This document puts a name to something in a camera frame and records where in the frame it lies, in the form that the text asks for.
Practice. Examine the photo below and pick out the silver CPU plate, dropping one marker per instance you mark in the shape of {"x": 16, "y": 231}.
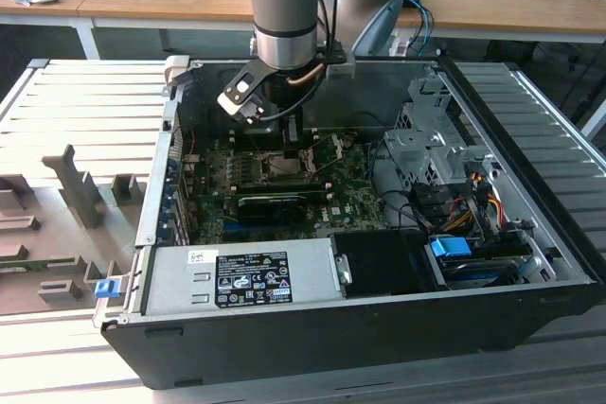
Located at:
{"x": 289, "y": 167}

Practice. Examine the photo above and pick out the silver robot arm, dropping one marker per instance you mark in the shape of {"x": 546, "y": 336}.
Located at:
{"x": 284, "y": 6}

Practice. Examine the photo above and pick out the black RAM slot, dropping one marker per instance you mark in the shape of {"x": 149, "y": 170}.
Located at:
{"x": 284, "y": 185}
{"x": 272, "y": 143}

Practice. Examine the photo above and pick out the CPU socket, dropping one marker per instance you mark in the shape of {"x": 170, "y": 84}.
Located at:
{"x": 265, "y": 172}

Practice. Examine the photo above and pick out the silver coin battery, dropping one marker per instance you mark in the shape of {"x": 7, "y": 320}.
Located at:
{"x": 348, "y": 140}

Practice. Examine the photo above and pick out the beige case latch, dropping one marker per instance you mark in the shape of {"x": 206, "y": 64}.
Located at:
{"x": 176, "y": 70}

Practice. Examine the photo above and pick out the black graphics card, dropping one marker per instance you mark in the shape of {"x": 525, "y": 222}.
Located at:
{"x": 270, "y": 209}

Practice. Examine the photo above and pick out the green motherboard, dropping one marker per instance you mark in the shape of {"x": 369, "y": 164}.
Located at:
{"x": 350, "y": 196}

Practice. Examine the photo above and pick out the metal drive cage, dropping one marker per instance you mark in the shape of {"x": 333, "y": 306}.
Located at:
{"x": 416, "y": 148}

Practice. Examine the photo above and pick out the silver power supply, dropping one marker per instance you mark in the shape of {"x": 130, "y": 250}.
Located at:
{"x": 170, "y": 276}

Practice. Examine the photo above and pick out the hard disk in blue carrier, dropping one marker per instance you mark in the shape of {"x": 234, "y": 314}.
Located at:
{"x": 450, "y": 248}

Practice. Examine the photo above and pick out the black PC case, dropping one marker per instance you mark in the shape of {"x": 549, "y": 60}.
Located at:
{"x": 331, "y": 347}

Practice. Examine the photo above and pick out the blue plastic latch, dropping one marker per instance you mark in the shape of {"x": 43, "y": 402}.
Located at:
{"x": 106, "y": 289}

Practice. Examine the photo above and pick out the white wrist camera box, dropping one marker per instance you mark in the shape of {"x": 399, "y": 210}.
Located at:
{"x": 239, "y": 103}

